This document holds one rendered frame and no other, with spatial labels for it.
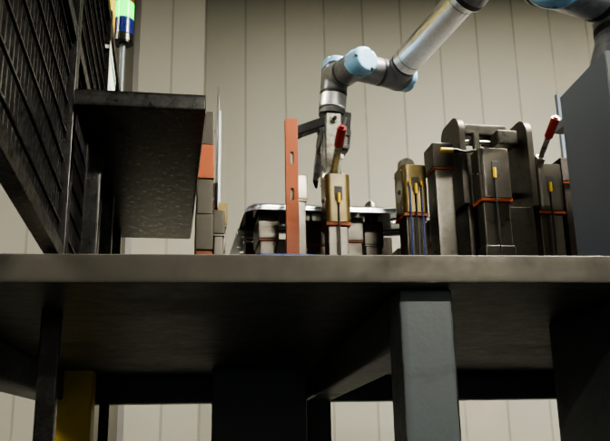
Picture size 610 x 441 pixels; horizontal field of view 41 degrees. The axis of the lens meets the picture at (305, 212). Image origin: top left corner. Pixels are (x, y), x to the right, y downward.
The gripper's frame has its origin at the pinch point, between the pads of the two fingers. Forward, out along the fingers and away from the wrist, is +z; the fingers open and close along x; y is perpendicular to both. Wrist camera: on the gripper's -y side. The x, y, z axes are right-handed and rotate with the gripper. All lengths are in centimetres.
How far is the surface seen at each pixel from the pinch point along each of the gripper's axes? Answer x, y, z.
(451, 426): -89, 8, 65
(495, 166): -38, 34, 5
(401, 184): -26.8, 15.5, 7.8
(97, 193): -54, -49, 27
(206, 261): -91, -28, 46
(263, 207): -15.6, -14.8, 14.2
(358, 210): -15.5, 8.1, 11.9
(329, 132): -21.8, -1.7, -4.8
